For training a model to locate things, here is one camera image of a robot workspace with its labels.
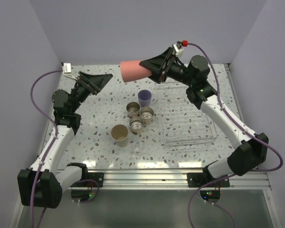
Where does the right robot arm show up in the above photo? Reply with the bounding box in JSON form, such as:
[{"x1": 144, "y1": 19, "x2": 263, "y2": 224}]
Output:
[{"x1": 139, "y1": 47, "x2": 269, "y2": 187}]

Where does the white wire dish rack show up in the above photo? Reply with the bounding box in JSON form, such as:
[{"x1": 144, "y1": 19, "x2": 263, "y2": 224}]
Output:
[{"x1": 154, "y1": 81, "x2": 219, "y2": 148}]

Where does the clear glass cup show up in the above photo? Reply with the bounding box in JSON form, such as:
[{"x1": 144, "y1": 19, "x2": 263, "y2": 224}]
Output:
[{"x1": 132, "y1": 142, "x2": 144, "y2": 158}]

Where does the metal cup front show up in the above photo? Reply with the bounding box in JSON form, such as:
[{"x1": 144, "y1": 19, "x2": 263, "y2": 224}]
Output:
[{"x1": 129, "y1": 116, "x2": 144, "y2": 134}]

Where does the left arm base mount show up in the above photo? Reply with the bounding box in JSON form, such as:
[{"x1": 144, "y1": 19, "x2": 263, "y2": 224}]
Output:
[{"x1": 61, "y1": 172, "x2": 104, "y2": 204}]

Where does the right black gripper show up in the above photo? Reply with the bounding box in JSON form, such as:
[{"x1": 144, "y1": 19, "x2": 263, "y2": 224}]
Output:
[{"x1": 140, "y1": 47, "x2": 195, "y2": 87}]

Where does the metal cup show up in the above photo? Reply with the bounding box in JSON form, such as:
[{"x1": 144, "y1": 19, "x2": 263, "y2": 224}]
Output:
[
  {"x1": 126, "y1": 102, "x2": 140, "y2": 118},
  {"x1": 139, "y1": 106, "x2": 154, "y2": 125},
  {"x1": 129, "y1": 116, "x2": 144, "y2": 134}
]

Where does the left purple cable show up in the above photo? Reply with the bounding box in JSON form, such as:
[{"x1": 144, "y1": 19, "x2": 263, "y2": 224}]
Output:
[{"x1": 29, "y1": 70, "x2": 65, "y2": 228}]

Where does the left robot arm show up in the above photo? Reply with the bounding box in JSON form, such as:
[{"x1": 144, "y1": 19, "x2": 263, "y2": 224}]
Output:
[{"x1": 17, "y1": 71, "x2": 113, "y2": 209}]

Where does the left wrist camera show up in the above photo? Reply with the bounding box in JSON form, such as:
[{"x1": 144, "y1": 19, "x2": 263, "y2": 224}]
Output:
[{"x1": 62, "y1": 63, "x2": 76, "y2": 81}]

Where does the red plastic cup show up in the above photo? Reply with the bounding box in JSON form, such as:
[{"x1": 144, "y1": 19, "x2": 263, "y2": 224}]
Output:
[{"x1": 120, "y1": 60, "x2": 152, "y2": 83}]

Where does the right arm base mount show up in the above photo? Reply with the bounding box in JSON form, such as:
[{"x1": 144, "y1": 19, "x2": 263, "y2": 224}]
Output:
[{"x1": 187, "y1": 172, "x2": 230, "y2": 203}]

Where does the beige plastic cup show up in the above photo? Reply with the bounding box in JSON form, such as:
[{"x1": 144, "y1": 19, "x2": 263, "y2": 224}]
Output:
[{"x1": 111, "y1": 124, "x2": 129, "y2": 147}]

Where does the purple plastic cup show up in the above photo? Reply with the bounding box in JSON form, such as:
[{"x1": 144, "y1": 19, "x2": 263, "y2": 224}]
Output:
[{"x1": 138, "y1": 90, "x2": 152, "y2": 108}]

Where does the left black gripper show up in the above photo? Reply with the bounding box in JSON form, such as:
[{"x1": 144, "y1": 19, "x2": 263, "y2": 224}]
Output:
[{"x1": 70, "y1": 71, "x2": 112, "y2": 113}]

